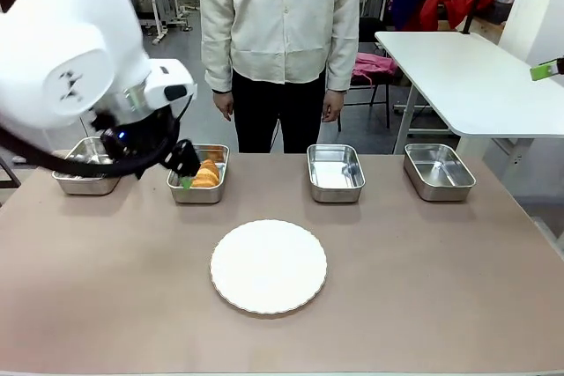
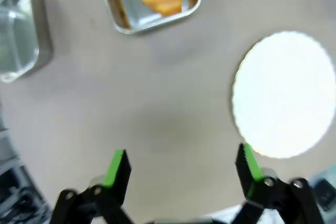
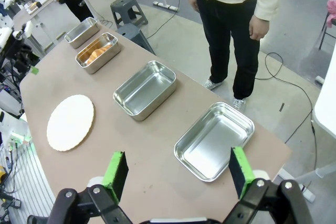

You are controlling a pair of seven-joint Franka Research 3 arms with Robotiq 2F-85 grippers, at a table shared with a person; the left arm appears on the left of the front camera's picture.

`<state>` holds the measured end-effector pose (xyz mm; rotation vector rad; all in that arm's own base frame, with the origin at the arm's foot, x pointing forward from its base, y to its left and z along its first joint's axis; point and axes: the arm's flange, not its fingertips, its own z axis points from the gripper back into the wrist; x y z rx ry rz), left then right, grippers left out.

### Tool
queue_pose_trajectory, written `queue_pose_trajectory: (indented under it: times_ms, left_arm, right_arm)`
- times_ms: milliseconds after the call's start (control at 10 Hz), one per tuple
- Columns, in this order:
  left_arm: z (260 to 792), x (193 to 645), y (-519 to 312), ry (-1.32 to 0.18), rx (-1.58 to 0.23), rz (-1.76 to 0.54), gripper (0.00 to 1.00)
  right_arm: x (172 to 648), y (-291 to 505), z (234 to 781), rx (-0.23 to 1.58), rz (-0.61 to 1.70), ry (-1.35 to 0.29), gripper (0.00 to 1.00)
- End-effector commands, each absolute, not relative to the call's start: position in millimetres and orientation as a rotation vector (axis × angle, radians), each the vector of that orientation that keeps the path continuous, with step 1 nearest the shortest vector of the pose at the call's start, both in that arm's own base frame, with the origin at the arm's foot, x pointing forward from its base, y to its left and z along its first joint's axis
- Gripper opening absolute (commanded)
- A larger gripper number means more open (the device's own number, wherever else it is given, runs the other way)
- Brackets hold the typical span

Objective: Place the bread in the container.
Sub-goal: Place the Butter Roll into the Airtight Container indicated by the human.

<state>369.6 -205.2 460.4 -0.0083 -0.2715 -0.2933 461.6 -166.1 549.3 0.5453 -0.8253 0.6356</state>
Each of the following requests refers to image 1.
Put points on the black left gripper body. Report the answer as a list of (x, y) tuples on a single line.
[(116, 140)]

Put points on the golden brown croissant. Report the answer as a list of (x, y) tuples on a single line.
[(208, 174)]

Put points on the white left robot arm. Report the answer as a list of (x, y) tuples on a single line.
[(66, 19)]

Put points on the person right forearm cream sleeve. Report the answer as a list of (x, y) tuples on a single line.
[(216, 59)]

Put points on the person left forearm cream sleeve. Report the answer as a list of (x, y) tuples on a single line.
[(341, 59)]

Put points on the steel rectangular container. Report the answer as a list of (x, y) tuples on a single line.
[(198, 195), (86, 182), (336, 172), (438, 171)]

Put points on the person right hand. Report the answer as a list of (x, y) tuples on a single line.
[(224, 105)]

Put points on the person left hand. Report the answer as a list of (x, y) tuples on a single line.
[(332, 105)]

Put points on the dark grey storage bin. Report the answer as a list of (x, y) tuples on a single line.
[(504, 10)]

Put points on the large white side table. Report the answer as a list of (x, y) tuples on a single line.
[(462, 76)]

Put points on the person black trousers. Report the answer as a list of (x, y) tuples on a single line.
[(269, 116)]

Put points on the white scalloped plate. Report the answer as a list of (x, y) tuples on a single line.
[(269, 266)]

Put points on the pink cloth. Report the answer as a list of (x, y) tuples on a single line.
[(374, 65)]

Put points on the person torso cream shirt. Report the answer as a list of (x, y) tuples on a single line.
[(282, 15)]

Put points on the black chair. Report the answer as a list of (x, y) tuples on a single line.
[(370, 28)]

